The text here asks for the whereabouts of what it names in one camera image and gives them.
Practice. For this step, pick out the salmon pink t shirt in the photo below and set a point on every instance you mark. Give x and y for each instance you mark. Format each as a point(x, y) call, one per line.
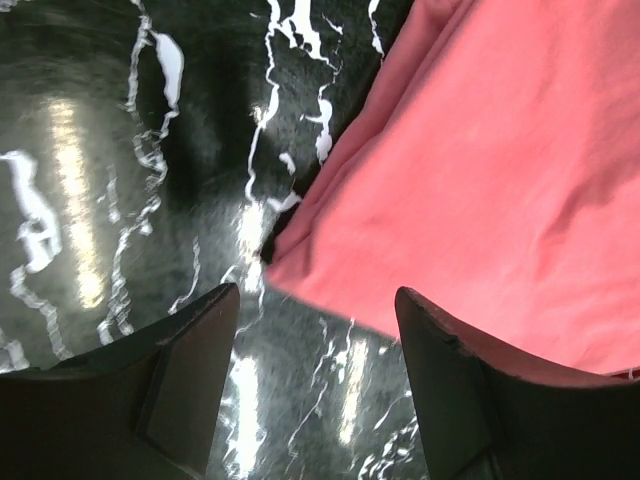
point(494, 168)

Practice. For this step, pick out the black marble pattern mat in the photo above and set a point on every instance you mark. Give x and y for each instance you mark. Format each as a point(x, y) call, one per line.
point(146, 150)

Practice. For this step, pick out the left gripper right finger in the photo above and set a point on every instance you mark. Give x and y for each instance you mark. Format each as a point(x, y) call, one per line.
point(488, 410)

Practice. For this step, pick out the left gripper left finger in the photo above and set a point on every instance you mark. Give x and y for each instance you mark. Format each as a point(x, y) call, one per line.
point(154, 396)

